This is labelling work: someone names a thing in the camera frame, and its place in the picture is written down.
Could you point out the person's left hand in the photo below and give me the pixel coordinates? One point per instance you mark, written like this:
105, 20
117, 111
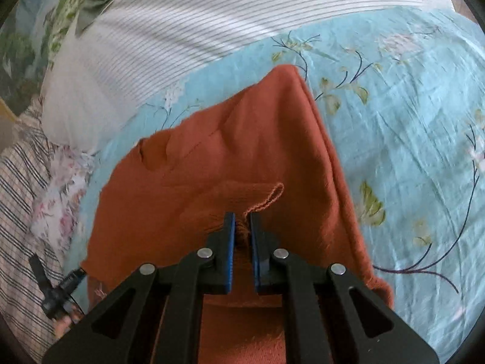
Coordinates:
65, 322

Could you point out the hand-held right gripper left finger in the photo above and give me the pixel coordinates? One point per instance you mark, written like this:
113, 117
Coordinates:
228, 246

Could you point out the plaid striped cloth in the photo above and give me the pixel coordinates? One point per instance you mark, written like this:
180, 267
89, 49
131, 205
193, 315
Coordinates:
22, 212

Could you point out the white striped pillow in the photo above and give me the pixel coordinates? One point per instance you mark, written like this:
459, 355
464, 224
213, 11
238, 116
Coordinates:
178, 45

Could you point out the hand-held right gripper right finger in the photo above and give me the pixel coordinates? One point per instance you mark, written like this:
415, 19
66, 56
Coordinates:
257, 250

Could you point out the light blue floral bed sheet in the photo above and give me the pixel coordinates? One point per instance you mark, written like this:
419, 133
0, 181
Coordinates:
398, 129

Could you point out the pink floral cloth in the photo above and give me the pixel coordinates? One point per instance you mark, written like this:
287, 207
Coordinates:
60, 197

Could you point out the rust orange knit garment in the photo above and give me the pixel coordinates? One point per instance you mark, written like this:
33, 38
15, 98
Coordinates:
250, 148

